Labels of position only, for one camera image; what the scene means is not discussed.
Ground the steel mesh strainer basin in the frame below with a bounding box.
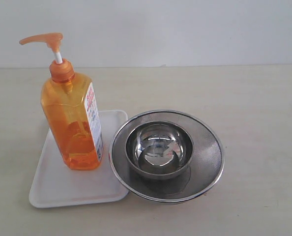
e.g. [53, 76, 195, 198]
[109, 110, 225, 204]

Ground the small stainless steel bowl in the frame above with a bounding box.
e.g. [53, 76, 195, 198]
[125, 121, 194, 180]

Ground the orange dish soap pump bottle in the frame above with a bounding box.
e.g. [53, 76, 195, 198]
[19, 32, 103, 171]

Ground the white rectangular foam tray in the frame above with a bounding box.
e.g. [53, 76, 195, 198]
[29, 110, 128, 208]

